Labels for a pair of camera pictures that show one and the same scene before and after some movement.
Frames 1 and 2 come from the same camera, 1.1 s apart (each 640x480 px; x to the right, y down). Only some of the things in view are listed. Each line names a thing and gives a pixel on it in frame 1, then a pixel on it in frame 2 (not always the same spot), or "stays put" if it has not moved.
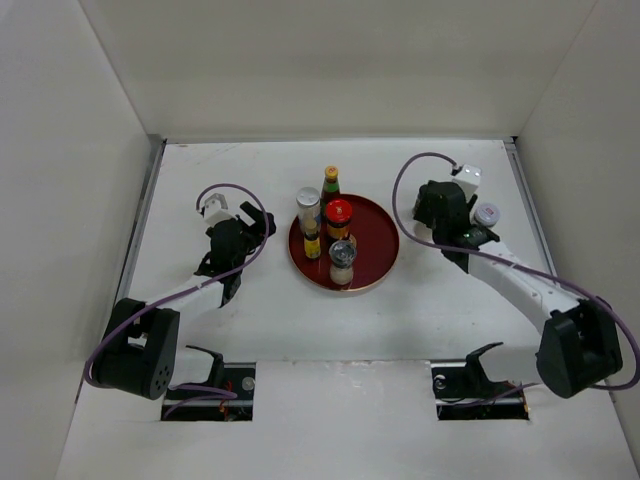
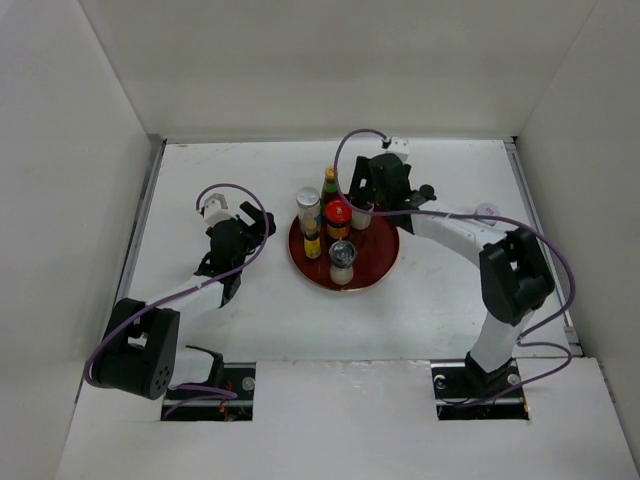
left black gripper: (256, 234) stays put
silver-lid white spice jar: (309, 208) stays put
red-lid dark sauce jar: (338, 214) stays put
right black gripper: (423, 212) -> (364, 171)
